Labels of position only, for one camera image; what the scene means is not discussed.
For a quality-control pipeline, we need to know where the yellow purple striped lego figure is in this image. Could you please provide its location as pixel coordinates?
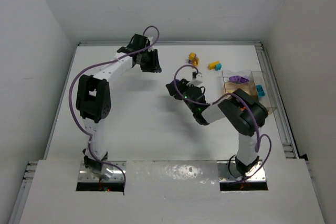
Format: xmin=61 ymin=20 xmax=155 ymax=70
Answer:
xmin=188 ymin=52 xmax=199 ymax=67

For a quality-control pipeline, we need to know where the yellow and teal lego block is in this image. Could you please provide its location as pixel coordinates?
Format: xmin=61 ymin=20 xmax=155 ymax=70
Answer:
xmin=207 ymin=61 xmax=222 ymax=71

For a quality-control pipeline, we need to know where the small lilac lego piece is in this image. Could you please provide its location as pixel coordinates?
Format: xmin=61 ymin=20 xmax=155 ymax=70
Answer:
xmin=239 ymin=77 xmax=249 ymax=83

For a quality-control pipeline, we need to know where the teal lego brick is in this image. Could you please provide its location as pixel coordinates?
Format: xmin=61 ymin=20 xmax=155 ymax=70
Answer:
xmin=256 ymin=85 xmax=265 ymax=93

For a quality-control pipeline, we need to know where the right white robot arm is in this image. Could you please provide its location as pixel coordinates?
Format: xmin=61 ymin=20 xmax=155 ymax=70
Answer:
xmin=165 ymin=79 xmax=268 ymax=176

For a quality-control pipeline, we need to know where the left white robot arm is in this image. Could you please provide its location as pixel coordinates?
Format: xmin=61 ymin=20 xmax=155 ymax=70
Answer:
xmin=76 ymin=34 xmax=162 ymax=175

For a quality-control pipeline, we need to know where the amber tinted plastic container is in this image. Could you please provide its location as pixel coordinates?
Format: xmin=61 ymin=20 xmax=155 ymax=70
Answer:
xmin=223 ymin=82 xmax=259 ymax=101

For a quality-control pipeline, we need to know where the clear plastic container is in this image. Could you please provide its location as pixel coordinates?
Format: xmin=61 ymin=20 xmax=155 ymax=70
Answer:
xmin=222 ymin=69 xmax=254 ymax=84

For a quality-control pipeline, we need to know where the tall clear side container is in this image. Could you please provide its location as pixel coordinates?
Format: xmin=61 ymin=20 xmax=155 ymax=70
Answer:
xmin=252 ymin=71 xmax=277 ymax=115

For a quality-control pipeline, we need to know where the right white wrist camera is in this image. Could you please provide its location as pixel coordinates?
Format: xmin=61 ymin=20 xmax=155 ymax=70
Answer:
xmin=190 ymin=72 xmax=203 ymax=86

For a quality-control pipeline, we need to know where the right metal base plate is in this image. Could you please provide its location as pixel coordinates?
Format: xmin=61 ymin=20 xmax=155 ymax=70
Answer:
xmin=217 ymin=161 xmax=267 ymax=183

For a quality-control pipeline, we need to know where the metal base plate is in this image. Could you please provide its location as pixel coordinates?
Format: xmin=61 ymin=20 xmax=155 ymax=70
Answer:
xmin=217 ymin=161 xmax=267 ymax=183
xmin=77 ymin=161 xmax=124 ymax=183

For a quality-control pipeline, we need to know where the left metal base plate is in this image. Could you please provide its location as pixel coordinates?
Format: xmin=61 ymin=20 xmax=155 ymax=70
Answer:
xmin=77 ymin=161 xmax=124 ymax=183

